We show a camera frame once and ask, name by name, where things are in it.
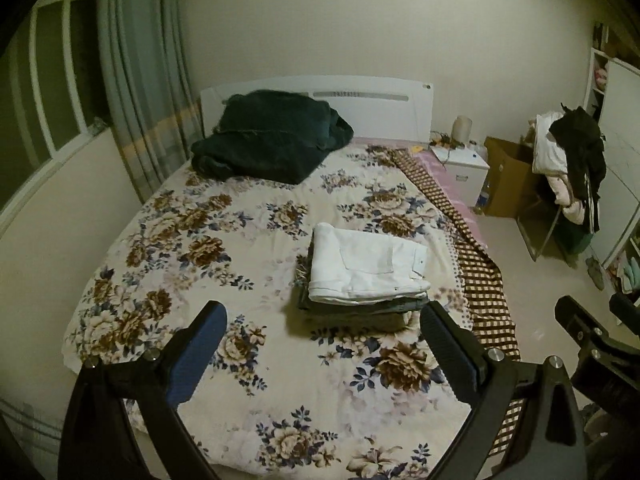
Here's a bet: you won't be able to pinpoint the pink bed sheet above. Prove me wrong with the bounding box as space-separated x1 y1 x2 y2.
352 136 489 252

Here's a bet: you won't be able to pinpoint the grey shoe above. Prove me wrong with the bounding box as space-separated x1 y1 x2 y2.
586 256 606 291

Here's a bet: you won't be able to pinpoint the dark green blanket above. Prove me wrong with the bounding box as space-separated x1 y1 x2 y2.
190 89 355 185

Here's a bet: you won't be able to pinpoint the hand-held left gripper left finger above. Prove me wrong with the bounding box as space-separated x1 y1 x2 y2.
57 300 229 480

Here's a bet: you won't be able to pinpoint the striped curtain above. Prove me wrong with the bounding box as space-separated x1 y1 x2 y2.
97 0 204 202

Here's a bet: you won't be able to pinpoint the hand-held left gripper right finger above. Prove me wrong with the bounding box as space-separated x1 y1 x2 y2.
420 301 588 480

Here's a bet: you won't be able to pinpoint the white frame window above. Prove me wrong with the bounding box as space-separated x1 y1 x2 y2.
0 0 112 217

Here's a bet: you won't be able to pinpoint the folded dark grey pants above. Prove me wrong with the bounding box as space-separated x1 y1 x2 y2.
299 305 427 319

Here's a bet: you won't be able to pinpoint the folded olive pants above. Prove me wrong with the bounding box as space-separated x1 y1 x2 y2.
304 312 419 332

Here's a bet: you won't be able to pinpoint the brown checkered blanket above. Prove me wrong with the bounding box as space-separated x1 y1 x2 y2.
370 145 524 461

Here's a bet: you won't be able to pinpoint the white nightstand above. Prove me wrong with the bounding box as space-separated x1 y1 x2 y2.
431 142 491 209

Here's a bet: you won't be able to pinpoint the teal bin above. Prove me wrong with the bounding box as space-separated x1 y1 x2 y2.
566 220 596 256

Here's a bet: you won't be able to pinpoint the metal frame chair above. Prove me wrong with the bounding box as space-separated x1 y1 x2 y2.
517 194 577 264

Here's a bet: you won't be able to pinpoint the folded dark clothes stack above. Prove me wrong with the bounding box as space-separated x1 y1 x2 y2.
297 254 432 312

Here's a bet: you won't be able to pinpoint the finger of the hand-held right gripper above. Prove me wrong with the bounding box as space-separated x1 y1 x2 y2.
555 295 609 356
608 291 640 322

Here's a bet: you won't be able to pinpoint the white pants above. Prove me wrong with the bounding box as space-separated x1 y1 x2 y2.
307 222 432 306

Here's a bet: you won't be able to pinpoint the white wardrobe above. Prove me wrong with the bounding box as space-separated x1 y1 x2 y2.
582 22 640 301

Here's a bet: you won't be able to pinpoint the white clothes pile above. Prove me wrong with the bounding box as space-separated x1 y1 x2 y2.
531 112 571 174

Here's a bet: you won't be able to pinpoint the white headboard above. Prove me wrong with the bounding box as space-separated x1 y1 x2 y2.
200 76 433 144

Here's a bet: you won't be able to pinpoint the bed with floral cover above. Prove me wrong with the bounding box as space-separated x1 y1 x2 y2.
60 142 521 480

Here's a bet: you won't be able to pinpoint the black garment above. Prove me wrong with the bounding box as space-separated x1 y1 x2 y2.
548 105 608 234

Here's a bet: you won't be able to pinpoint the pink clothes pile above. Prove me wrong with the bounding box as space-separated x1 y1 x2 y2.
550 172 586 226

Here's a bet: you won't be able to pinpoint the brown cardboard box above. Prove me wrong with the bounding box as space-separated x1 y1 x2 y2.
482 136 544 219

